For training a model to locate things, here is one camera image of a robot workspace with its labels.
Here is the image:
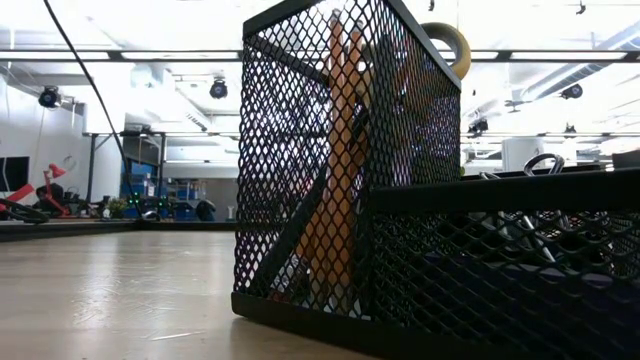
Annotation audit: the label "black marker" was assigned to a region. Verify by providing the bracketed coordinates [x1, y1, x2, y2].
[249, 167, 334, 296]

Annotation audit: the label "black mesh desk organizer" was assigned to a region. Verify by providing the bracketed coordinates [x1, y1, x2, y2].
[230, 0, 640, 360]

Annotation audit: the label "yellow-handled scissors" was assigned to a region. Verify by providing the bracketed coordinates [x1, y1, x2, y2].
[419, 21, 473, 82]

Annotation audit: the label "white cylindrical machine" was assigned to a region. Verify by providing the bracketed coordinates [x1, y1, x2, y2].
[501, 137, 546, 173]

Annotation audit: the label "black metal rack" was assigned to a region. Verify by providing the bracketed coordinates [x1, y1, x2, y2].
[82, 130, 167, 204]

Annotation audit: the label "red desk lamp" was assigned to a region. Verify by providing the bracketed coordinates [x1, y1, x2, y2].
[32, 162, 71, 217]

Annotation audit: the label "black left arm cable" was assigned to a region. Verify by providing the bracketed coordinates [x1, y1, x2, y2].
[42, 0, 149, 221]

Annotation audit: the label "black wall monitor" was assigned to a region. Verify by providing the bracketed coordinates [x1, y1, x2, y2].
[0, 156, 30, 193]

